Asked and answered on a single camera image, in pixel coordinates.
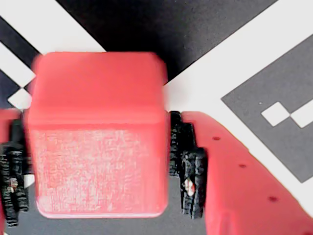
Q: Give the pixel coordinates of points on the orange-red gripper finger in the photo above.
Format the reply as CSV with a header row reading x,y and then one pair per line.
x,y
12,171
239,186

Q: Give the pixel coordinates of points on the red cube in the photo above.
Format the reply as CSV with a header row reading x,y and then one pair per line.
x,y
97,147

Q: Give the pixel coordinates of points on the black white marker checkerboard mat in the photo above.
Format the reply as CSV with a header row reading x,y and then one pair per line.
x,y
159,29

